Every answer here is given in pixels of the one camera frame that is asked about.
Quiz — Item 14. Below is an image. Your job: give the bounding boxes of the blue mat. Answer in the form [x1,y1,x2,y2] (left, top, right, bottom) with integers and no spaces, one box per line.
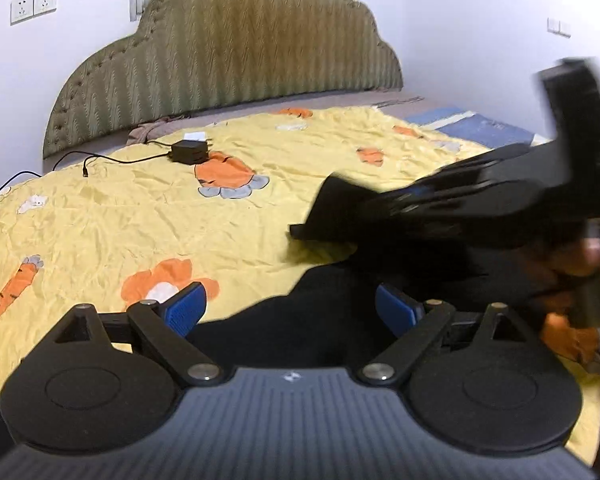
[405,105,554,149]

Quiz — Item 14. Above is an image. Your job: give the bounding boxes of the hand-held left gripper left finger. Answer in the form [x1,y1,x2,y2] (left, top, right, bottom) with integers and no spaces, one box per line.
[55,282,224,387]

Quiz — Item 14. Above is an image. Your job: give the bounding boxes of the yellow carrot print blanket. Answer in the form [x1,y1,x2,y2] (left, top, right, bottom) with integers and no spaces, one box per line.
[0,106,600,467]

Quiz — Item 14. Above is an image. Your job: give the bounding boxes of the green padded headboard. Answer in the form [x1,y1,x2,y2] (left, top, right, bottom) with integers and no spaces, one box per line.
[42,0,405,160]

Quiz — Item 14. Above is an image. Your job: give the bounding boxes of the black pants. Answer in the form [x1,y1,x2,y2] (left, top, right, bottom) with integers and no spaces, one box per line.
[192,172,586,378]

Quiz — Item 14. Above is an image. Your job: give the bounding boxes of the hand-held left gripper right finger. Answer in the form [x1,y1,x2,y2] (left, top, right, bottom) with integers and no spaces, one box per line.
[357,284,533,387]

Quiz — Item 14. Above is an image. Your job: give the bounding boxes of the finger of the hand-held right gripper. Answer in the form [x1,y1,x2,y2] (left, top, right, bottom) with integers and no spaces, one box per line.
[407,144,536,197]
[370,194,481,228]

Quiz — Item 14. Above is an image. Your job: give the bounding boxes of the black charger adapter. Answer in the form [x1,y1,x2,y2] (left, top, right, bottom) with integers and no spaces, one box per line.
[169,141,210,165]

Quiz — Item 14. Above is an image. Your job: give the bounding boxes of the brown crumpled cloth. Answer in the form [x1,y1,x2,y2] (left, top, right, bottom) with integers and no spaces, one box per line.
[128,119,182,145]

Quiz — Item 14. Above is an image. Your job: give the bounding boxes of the person's right hand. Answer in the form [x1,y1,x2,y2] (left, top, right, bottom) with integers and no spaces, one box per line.
[540,237,600,291]

